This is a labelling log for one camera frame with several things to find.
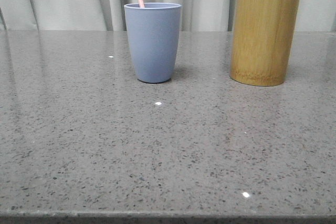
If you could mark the blue plastic cup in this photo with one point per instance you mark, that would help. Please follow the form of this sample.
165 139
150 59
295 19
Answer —
153 37

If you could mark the bamboo cylinder holder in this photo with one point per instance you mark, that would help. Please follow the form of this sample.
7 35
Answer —
263 32

